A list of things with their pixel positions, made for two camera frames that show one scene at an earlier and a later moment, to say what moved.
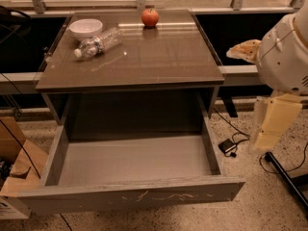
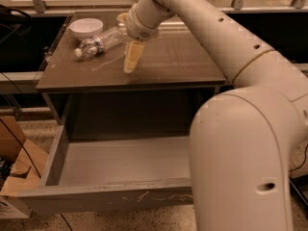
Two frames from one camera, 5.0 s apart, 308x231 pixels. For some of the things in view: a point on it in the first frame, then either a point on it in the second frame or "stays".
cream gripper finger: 247,50 → 122,17
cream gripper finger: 272,115 → 134,53
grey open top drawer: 91,172 stays
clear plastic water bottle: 94,45 stays
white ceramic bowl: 85,28 stays
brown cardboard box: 27,165 stays
